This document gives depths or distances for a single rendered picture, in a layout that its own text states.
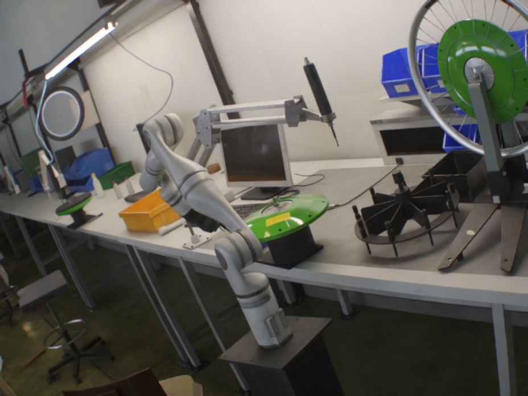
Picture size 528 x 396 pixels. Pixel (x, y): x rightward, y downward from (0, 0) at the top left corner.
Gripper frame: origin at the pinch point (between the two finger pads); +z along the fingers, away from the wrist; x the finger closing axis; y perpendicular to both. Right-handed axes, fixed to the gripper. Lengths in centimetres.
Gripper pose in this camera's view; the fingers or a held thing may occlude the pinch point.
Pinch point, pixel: (227, 231)
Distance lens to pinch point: 210.0
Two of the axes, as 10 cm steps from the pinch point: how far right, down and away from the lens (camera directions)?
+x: 5.2, 0.4, -8.5
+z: 6.6, 6.1, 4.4
